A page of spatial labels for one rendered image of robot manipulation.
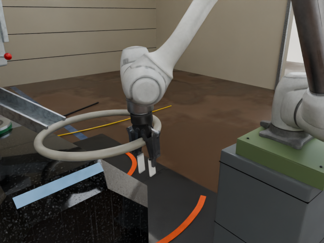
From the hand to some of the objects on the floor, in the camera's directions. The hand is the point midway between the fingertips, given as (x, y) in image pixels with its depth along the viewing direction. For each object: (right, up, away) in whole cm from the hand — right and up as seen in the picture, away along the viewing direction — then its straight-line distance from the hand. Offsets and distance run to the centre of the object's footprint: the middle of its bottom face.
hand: (146, 165), depth 101 cm
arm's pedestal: (+60, -72, +52) cm, 107 cm away
